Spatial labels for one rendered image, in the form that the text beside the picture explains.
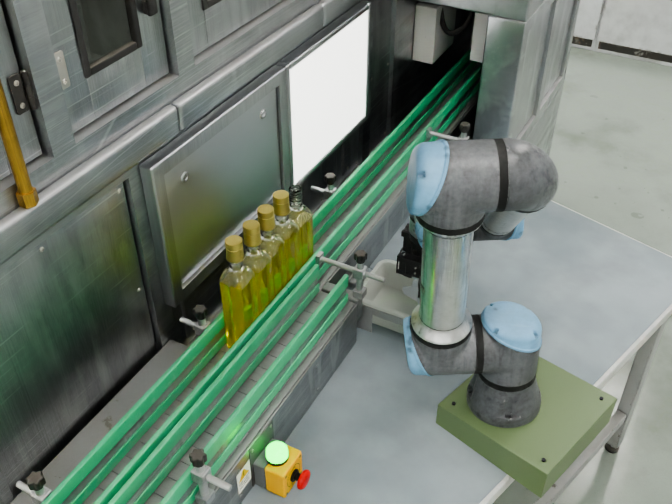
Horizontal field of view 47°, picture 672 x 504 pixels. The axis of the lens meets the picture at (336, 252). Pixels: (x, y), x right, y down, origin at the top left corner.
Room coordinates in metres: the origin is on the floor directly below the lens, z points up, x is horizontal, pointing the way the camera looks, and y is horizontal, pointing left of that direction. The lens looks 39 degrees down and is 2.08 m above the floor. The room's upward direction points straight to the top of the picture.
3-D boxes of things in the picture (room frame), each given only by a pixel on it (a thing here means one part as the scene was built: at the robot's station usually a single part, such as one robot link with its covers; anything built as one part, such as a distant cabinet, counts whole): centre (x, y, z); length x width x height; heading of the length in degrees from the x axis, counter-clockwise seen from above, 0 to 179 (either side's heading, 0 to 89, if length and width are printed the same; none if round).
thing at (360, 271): (1.33, -0.03, 0.95); 0.17 x 0.03 x 0.12; 62
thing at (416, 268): (1.40, -0.20, 0.95); 0.09 x 0.08 x 0.12; 62
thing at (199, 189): (1.58, 0.13, 1.15); 0.90 x 0.03 x 0.34; 152
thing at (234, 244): (1.17, 0.20, 1.14); 0.04 x 0.04 x 0.04
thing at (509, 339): (1.08, -0.33, 0.98); 0.13 x 0.12 x 0.14; 90
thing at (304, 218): (1.38, 0.09, 0.99); 0.06 x 0.06 x 0.21; 63
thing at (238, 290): (1.17, 0.20, 0.99); 0.06 x 0.06 x 0.21; 63
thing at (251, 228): (1.22, 0.17, 1.14); 0.04 x 0.04 x 0.04
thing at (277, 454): (0.92, 0.11, 0.84); 0.04 x 0.04 x 0.03
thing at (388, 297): (1.39, -0.17, 0.80); 0.22 x 0.17 x 0.09; 62
